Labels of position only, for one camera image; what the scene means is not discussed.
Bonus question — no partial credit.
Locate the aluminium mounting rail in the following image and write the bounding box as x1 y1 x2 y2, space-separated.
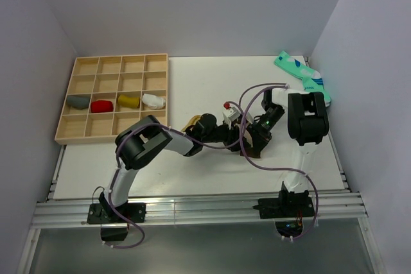
30 191 367 229

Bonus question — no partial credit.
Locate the white rolled sock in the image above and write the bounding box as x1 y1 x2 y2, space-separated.
141 93 166 110

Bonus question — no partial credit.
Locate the wooden compartment tray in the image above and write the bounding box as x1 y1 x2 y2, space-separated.
55 53 170 145

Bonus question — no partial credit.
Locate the cream and brown striped sock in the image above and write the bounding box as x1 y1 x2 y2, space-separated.
230 121 261 159

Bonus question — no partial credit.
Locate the red rolled sock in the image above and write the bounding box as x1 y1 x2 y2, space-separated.
91 100 114 114

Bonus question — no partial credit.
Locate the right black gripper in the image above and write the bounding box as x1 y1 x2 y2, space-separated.
247 105 285 156

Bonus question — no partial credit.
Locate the teal patterned sock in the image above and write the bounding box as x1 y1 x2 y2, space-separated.
274 51 331 107

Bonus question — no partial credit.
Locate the mustard yellow sock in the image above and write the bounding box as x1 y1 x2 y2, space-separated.
181 115 201 132
118 94 140 109

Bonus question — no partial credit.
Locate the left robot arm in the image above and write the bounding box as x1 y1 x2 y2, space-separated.
87 114 240 225

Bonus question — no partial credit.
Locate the grey rolled sock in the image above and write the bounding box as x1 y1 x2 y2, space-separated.
66 95 90 110

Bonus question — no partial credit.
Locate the mustard yellow rolled sock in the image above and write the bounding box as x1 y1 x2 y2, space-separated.
118 94 140 109

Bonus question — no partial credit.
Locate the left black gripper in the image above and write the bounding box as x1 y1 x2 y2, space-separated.
202 118 250 152

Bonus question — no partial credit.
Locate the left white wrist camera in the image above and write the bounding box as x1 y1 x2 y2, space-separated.
223 101 241 127

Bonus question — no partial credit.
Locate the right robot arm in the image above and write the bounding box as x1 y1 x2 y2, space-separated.
253 87 329 222

